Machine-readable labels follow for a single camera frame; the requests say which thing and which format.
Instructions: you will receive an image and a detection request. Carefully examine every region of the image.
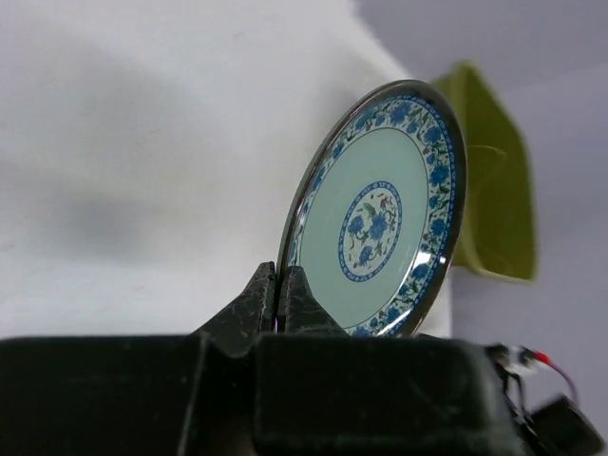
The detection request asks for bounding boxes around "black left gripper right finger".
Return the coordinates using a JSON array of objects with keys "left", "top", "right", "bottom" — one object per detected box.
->
[{"left": 251, "top": 265, "right": 528, "bottom": 456}]

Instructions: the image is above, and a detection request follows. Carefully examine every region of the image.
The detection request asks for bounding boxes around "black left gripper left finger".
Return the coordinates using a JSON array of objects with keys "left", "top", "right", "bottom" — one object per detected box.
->
[{"left": 1, "top": 262, "right": 276, "bottom": 455}]

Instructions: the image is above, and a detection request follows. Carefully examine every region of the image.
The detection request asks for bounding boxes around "blue patterned small plate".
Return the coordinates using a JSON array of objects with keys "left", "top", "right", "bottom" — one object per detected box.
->
[{"left": 277, "top": 80, "right": 467, "bottom": 336}]

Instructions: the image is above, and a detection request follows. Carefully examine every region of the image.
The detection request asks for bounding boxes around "olive green plastic bin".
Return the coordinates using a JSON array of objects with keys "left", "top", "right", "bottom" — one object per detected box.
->
[{"left": 433, "top": 61, "right": 538, "bottom": 283}]

